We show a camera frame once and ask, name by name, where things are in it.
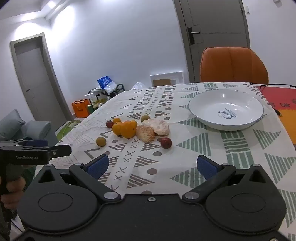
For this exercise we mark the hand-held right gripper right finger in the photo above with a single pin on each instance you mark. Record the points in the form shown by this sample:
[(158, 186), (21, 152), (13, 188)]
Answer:
[(206, 166)]

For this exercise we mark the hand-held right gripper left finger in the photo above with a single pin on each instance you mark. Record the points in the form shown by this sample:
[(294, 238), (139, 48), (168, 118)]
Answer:
[(98, 165)]

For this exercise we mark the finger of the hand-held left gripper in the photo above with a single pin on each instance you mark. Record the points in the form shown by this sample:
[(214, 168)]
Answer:
[(61, 151), (34, 143)]

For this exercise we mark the yellow-green round fruit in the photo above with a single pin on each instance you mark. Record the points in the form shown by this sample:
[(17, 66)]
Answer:
[(145, 118), (101, 141)]

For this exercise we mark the small red fruit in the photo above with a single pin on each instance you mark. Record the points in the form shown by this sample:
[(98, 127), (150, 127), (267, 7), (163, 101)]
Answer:
[(166, 142), (109, 124)]

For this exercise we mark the large orange tangerine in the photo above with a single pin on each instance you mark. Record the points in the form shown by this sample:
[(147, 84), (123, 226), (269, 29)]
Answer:
[(127, 131)]

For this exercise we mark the small tangerine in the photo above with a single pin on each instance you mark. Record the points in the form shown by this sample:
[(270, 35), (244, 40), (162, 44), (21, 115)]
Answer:
[(116, 119)]

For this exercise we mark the peeled orange piece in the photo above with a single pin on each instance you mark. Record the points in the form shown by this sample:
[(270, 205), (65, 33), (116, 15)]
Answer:
[(145, 134)]

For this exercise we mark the peeled orange half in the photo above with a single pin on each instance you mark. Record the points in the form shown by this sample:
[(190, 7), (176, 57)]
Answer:
[(160, 127)]

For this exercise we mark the white plate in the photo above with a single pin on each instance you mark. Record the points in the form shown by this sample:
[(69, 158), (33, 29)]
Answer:
[(226, 109)]

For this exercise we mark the person's left hand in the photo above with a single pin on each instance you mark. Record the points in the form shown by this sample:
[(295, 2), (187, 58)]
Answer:
[(13, 192)]

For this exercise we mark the small grey cushion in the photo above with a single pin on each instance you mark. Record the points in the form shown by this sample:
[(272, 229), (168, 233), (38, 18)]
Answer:
[(38, 129)]

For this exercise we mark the green rug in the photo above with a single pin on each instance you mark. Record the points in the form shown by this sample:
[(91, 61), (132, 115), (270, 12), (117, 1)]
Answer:
[(67, 129)]

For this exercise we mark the large grey cushion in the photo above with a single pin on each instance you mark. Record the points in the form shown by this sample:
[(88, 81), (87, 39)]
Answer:
[(10, 124)]

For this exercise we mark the orange box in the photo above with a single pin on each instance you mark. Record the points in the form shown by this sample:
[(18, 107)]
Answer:
[(79, 109)]

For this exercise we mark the blue plastic bag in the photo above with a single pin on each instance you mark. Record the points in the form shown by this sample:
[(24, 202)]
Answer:
[(104, 81)]

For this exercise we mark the clear plastic bag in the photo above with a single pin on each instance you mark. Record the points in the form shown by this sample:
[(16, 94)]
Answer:
[(138, 85)]

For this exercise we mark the brown cardboard piece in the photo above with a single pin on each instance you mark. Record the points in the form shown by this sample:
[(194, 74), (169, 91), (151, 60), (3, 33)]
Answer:
[(161, 82)]

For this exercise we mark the red orange mat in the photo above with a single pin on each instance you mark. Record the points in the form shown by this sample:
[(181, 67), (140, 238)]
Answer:
[(282, 97)]

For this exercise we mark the orange chair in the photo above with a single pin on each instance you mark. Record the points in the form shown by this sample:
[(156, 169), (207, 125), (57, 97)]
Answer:
[(233, 64)]

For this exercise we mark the white wall switch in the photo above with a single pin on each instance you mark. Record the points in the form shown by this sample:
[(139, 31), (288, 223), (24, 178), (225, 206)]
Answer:
[(247, 10)]

